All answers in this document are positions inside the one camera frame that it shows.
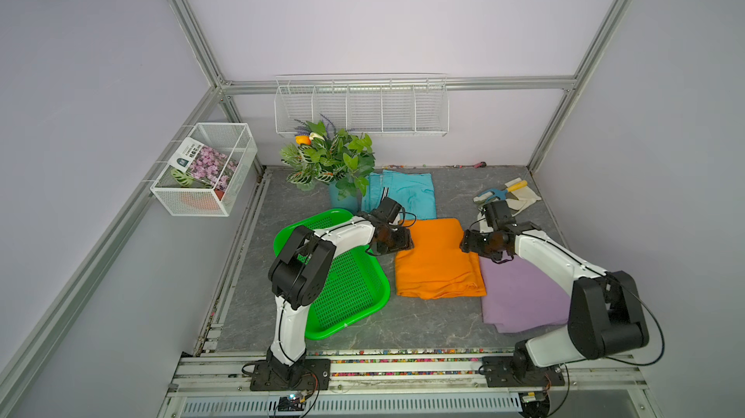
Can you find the green plastic basket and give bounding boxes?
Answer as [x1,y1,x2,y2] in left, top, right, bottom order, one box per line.
[272,207,392,342]

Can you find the teal pants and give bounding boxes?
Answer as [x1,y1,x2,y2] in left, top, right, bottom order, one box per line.
[361,171,437,220]

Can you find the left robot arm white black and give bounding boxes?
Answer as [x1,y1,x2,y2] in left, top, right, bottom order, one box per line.
[268,197,413,369]

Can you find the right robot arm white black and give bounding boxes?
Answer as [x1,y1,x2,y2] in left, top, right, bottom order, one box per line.
[460,201,650,375]

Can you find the orange pants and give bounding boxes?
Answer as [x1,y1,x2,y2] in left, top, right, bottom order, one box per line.
[395,218,487,300]

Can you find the cream gardening glove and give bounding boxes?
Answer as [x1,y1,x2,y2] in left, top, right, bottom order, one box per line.
[474,177,541,224]

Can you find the purple pants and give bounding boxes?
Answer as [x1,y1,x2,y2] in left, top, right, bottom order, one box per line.
[479,257,570,334]

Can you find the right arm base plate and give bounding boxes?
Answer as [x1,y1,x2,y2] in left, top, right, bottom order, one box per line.
[476,356,567,389]

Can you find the white wire wall shelf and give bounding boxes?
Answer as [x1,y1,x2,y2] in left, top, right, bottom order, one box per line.
[274,76,450,136]

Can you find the aluminium rail frame front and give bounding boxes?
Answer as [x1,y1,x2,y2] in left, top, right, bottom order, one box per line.
[158,349,663,417]

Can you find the white wire side basket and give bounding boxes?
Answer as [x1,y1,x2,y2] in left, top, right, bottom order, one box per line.
[151,122,257,217]

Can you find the potted green plant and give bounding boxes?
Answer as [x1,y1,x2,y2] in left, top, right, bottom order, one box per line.
[279,116,376,213]

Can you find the purple flower picture card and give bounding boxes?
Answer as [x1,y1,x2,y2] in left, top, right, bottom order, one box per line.
[168,138,239,192]

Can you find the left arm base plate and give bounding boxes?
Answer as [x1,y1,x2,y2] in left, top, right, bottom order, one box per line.
[249,359,331,392]

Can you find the blue garden fork yellow handle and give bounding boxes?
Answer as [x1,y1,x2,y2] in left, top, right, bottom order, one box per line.
[473,180,528,205]

